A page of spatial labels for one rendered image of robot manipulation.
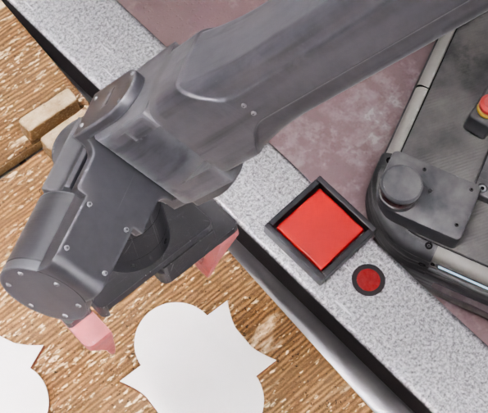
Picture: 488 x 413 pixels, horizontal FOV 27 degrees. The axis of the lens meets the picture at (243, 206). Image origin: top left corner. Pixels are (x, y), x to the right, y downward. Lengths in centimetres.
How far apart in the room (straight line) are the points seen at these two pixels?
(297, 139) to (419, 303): 111
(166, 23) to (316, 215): 124
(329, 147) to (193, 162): 147
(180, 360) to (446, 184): 91
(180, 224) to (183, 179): 14
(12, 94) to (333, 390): 42
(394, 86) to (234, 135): 160
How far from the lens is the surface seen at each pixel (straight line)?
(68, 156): 65
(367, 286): 98
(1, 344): 93
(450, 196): 174
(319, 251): 97
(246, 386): 91
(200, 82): 54
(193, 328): 92
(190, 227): 73
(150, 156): 59
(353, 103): 210
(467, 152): 182
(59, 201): 63
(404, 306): 98
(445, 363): 97
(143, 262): 71
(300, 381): 92
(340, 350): 95
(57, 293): 62
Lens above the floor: 183
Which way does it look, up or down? 67 degrees down
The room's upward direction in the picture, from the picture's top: 6 degrees clockwise
